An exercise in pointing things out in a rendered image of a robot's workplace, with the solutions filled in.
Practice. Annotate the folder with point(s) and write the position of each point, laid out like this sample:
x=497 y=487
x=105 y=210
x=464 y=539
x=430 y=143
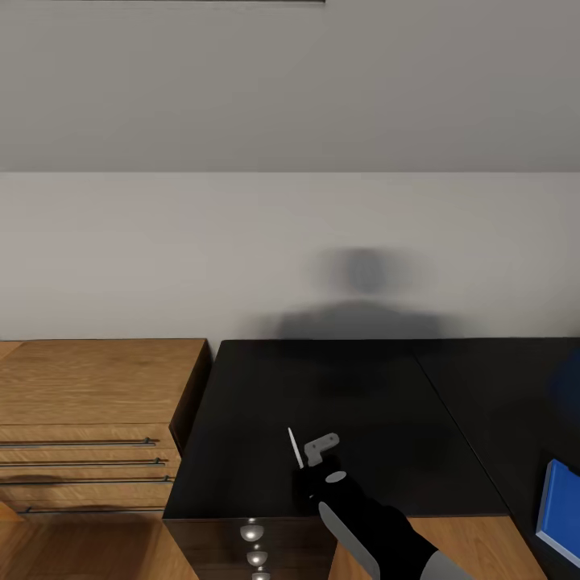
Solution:
x=559 y=516

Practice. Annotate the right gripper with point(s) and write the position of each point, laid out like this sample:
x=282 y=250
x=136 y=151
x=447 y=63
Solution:
x=305 y=478

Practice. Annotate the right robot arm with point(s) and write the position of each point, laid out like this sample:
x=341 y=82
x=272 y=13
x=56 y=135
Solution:
x=380 y=538

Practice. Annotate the desk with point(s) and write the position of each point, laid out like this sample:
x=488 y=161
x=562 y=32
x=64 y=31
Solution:
x=438 y=428

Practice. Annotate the pen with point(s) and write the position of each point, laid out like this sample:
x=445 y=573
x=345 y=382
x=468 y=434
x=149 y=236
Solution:
x=296 y=448

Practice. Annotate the cabinet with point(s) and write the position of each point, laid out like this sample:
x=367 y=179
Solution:
x=257 y=550
x=93 y=432

